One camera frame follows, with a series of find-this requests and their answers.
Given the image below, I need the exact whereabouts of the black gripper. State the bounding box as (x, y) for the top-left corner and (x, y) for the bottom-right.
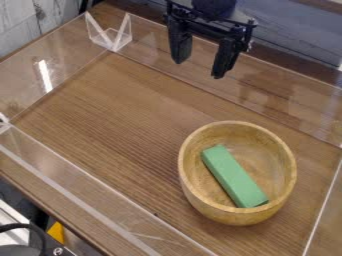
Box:
(165, 0), (257, 79)

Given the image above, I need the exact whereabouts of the green rectangular block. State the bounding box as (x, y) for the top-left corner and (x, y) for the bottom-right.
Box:
(200, 145), (268, 208)

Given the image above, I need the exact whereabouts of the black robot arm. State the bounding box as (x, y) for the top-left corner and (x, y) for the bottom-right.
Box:
(164, 0), (257, 79)

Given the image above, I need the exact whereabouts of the brown wooden bowl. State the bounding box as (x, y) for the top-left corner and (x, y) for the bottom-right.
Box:
(177, 121), (296, 226)

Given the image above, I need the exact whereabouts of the yellow warning label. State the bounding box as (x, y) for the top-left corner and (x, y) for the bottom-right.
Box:
(46, 222), (65, 244)

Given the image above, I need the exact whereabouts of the clear acrylic corner bracket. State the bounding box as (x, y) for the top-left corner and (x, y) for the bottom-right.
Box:
(84, 13), (132, 52)

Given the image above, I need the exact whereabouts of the clear acrylic enclosure wall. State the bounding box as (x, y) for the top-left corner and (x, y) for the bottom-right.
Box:
(0, 7), (342, 256)

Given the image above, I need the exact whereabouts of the black cable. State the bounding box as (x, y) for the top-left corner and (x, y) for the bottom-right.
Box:
(0, 222), (48, 256)

